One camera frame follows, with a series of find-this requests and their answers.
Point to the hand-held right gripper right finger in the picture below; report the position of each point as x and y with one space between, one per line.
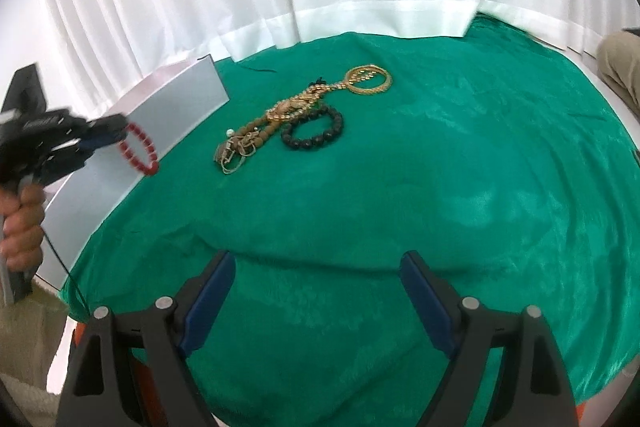
425 302

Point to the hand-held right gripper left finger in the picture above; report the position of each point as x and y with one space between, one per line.
210 302

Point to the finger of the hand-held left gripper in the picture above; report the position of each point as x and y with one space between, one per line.
107 129

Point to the white foam box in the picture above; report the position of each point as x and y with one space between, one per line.
165 107

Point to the gold bangle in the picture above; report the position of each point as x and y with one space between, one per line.
370 92

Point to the person's left hand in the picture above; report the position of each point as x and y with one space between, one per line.
22 227

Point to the orange object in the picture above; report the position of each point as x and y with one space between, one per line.
142 382

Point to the green cloth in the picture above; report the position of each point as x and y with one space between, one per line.
400 157

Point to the khaki trouser leg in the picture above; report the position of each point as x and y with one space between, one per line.
30 337
620 62

